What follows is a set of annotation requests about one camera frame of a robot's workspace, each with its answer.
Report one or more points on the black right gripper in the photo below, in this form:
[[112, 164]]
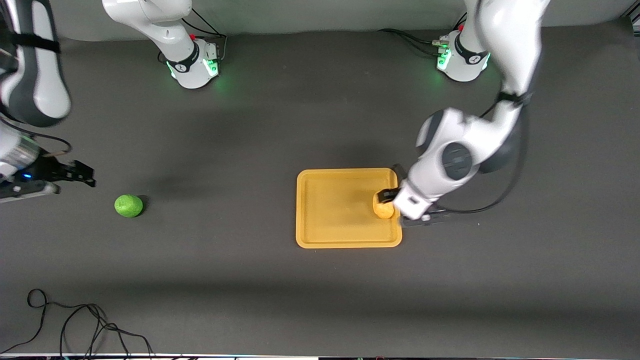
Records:
[[56, 170]]

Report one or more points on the yellow potato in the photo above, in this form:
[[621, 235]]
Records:
[[384, 210]]

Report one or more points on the green apple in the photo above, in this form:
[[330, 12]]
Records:
[[128, 206]]

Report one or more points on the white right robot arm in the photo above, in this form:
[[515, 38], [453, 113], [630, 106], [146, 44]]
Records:
[[165, 30]]

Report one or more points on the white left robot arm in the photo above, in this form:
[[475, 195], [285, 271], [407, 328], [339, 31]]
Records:
[[510, 40]]

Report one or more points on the yellow plastic tray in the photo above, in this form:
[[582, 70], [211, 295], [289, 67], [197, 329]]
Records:
[[325, 215]]

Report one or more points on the dark grey table mat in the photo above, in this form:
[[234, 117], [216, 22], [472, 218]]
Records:
[[250, 125]]

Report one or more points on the aluminium frame profile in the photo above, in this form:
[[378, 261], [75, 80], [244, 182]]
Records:
[[635, 20]]

